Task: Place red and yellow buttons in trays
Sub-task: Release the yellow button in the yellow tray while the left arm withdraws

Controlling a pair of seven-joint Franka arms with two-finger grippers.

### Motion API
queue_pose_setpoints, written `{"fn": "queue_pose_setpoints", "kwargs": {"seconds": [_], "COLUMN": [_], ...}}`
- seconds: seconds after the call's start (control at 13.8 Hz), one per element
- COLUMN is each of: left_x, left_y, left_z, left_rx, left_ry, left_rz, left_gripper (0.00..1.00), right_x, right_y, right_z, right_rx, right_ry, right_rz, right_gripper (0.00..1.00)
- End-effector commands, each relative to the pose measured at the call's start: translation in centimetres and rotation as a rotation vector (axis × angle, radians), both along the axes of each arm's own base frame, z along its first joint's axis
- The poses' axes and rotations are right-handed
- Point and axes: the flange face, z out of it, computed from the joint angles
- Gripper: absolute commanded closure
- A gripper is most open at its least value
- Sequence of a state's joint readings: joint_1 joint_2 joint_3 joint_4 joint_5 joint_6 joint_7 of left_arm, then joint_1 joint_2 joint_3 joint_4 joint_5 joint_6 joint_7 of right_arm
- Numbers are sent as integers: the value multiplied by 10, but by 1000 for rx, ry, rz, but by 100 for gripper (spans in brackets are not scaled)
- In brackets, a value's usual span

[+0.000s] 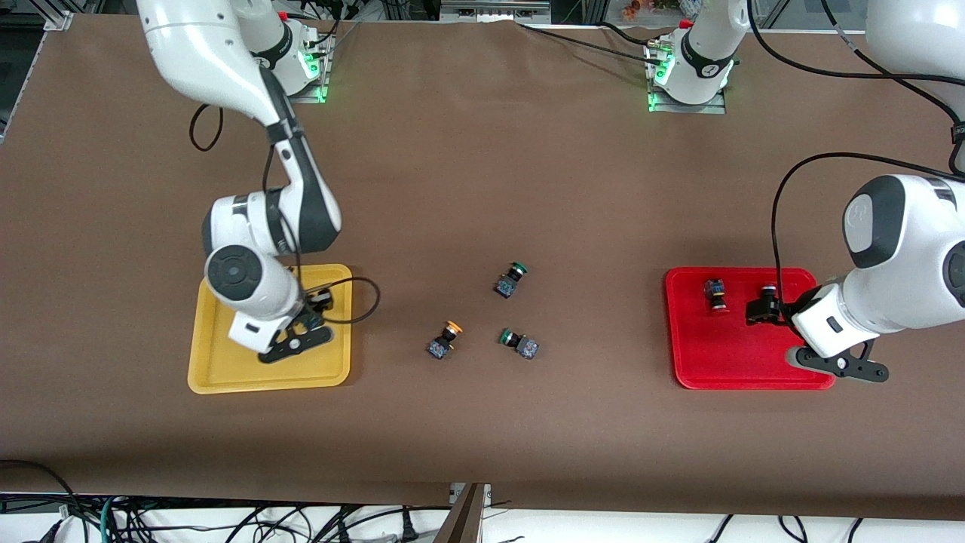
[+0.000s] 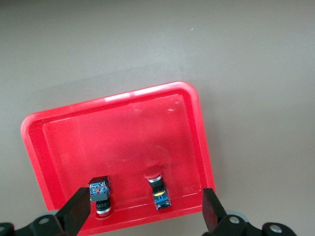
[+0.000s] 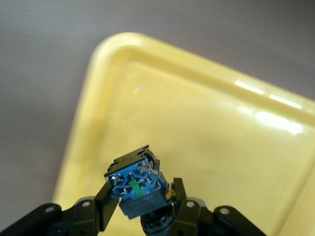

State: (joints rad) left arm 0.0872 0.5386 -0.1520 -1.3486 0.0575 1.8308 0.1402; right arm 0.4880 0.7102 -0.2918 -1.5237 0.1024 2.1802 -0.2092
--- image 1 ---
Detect yellow plastic tray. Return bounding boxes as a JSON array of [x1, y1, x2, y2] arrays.
[[187, 263, 354, 394]]

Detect red plastic tray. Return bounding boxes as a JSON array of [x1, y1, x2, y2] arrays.
[[664, 266, 837, 391]]

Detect brown table cover sheet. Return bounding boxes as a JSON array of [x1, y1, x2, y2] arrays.
[[0, 15, 965, 521]]

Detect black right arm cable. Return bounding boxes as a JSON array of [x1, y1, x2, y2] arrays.
[[188, 102, 381, 325]]

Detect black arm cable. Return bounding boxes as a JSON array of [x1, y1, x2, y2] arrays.
[[743, 0, 965, 325], [188, 102, 381, 325]]

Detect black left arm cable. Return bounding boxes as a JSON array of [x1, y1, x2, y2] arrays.
[[743, 0, 965, 325]]

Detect green push button switch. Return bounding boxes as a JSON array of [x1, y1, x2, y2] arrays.
[[495, 261, 528, 299], [499, 328, 541, 360]]

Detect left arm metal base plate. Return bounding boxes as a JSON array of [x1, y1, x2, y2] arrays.
[[647, 41, 728, 115]]

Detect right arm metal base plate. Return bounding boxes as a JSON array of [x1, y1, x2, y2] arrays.
[[290, 30, 330, 104]]

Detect teal cable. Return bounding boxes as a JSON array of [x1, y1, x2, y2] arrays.
[[98, 494, 125, 543]]

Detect metal table leg post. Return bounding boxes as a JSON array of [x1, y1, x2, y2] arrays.
[[433, 483, 491, 543]]

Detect black cable on table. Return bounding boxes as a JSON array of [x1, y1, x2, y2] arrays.
[[516, 21, 668, 65]]

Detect silver aluminium frame rail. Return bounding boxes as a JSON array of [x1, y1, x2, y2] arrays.
[[440, 0, 551, 22]]

